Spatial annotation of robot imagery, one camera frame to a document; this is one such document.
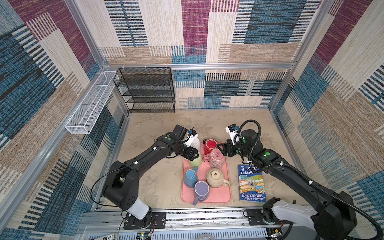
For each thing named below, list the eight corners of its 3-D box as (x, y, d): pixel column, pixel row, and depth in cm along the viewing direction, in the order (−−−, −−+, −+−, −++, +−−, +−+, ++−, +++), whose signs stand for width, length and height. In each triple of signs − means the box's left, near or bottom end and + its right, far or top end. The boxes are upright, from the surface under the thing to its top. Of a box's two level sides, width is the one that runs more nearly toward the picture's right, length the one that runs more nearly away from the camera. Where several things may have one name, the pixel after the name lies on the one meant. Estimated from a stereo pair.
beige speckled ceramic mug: (206, 189, 84) (207, 184, 77) (206, 174, 89) (206, 168, 83) (227, 189, 84) (230, 184, 77) (225, 174, 89) (227, 168, 83)
